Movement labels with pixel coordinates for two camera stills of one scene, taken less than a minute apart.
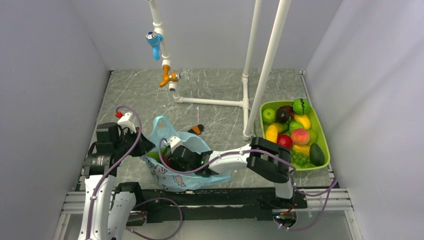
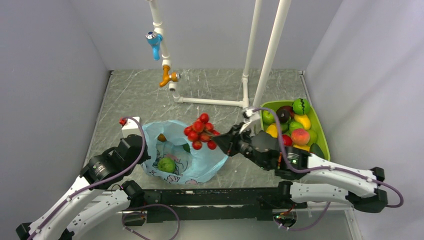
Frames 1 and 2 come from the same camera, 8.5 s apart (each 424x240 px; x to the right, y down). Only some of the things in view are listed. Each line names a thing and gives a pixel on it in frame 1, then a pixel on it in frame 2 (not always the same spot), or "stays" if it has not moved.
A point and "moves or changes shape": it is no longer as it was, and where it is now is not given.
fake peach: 300,137 stays
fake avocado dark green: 316,155 stays
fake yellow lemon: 271,133 stays
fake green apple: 269,116 stays
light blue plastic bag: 179,162 moves or changes shape
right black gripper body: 177,166 → 243,143
